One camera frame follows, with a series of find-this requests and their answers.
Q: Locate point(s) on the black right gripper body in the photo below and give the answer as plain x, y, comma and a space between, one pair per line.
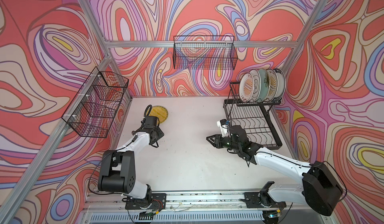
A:
228, 144

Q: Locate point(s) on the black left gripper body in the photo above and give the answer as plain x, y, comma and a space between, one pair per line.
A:
158, 133

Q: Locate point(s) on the yellow green woven tray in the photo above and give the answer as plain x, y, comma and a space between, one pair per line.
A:
160, 112

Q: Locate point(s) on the small orange sunburst plate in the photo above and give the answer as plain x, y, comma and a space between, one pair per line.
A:
246, 87

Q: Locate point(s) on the white plate green quatrefoil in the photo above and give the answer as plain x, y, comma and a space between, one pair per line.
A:
257, 86

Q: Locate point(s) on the light blue flower plate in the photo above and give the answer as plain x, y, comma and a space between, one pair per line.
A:
264, 84

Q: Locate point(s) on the large orange sunburst plate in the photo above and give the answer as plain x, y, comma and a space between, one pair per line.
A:
273, 85

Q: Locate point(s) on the green rim lettered plate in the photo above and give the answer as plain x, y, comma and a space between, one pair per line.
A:
281, 84

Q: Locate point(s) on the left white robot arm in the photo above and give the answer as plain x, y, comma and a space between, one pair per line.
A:
118, 167

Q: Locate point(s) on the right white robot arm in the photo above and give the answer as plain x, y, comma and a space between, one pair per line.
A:
315, 185

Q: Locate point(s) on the black two-tier dish rack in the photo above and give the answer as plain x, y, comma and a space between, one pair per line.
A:
253, 117

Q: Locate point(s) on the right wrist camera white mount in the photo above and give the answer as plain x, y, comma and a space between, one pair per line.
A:
224, 127

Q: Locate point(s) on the black wire basket left wall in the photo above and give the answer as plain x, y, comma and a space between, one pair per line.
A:
100, 97

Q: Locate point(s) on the black wire basket wall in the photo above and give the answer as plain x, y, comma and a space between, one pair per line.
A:
204, 52
100, 97

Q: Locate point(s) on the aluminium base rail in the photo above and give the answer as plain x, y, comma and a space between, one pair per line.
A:
177, 201

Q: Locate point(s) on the black wire basket back wall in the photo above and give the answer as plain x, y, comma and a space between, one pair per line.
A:
204, 52

